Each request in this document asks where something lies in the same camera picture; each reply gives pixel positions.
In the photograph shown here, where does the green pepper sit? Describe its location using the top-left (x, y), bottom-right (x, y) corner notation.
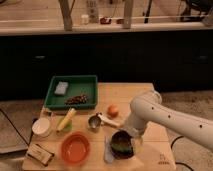
top-left (111, 140), bottom-right (133, 153)

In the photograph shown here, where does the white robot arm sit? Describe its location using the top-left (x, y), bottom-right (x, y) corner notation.
top-left (123, 90), bottom-right (213, 152)

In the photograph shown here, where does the dark purple bowl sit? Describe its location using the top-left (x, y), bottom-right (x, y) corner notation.
top-left (110, 131), bottom-right (135, 159)

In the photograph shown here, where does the orange bowl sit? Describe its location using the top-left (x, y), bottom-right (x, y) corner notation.
top-left (59, 132), bottom-right (90, 166)

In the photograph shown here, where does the orange tomato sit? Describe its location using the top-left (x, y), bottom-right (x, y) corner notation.
top-left (107, 105), bottom-right (119, 118)

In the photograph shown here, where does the green plastic tray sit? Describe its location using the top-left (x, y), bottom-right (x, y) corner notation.
top-left (44, 75), bottom-right (98, 110)

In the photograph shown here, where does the brown nut cluster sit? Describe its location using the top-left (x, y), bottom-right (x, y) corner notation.
top-left (65, 94), bottom-right (88, 105)

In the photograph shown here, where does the grey sponge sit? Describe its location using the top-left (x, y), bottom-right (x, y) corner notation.
top-left (54, 82), bottom-right (68, 95)

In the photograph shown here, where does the red object on shelf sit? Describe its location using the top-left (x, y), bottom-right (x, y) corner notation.
top-left (100, 17), bottom-right (112, 25)

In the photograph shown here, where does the small white jar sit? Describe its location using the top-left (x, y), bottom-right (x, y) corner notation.
top-left (81, 14), bottom-right (89, 25)

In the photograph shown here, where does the brown white rectangular block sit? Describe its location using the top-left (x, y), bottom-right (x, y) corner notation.
top-left (27, 144), bottom-right (55, 166)

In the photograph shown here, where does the metal measuring cup white handle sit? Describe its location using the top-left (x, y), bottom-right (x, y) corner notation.
top-left (88, 113), bottom-right (121, 132)

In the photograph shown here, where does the black cable left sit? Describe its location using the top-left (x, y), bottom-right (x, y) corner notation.
top-left (0, 108), bottom-right (39, 147)

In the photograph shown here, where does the black cable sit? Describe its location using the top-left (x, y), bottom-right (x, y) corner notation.
top-left (170, 134), bottom-right (201, 171)
top-left (0, 108), bottom-right (39, 147)

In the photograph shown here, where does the black cable right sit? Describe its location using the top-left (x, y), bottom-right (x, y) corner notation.
top-left (170, 134), bottom-right (201, 171)

